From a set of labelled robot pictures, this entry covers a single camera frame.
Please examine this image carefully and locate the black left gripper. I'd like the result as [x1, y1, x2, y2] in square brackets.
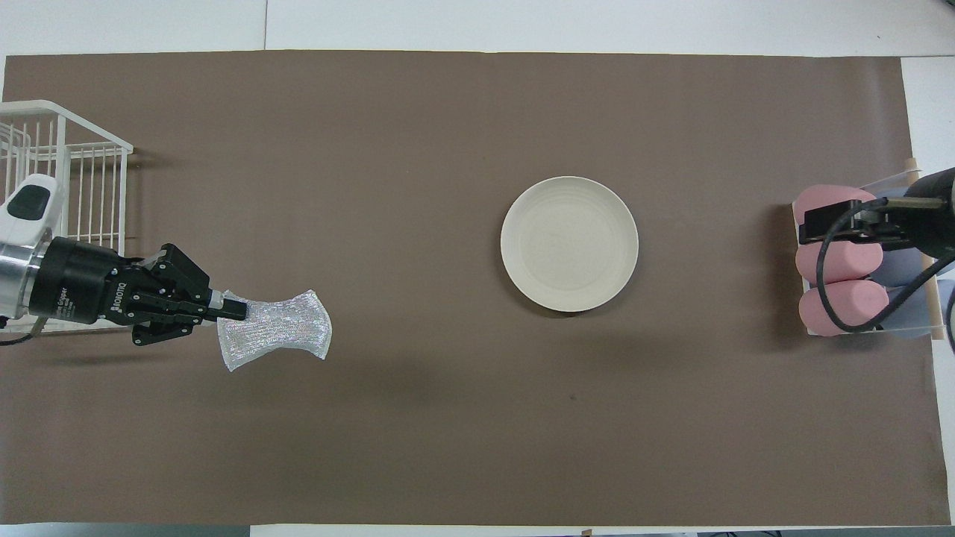
[30, 237, 247, 346]

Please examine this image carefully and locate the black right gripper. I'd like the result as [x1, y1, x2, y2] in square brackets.
[798, 168, 955, 254]

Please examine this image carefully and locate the cream round plate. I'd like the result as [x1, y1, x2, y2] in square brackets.
[501, 176, 639, 313]

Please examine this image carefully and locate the pink plastic cup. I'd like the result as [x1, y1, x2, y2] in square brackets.
[798, 280, 890, 337]
[792, 185, 877, 228]
[795, 242, 883, 285]

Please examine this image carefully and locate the white cup holder rack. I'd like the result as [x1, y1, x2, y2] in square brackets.
[791, 157, 948, 342]

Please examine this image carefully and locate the brown table mat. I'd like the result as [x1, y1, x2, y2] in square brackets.
[0, 50, 950, 527]

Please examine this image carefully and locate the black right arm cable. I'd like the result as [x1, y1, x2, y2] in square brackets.
[816, 195, 955, 333]

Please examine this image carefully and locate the white wire dish rack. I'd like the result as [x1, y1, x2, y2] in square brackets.
[0, 100, 134, 333]

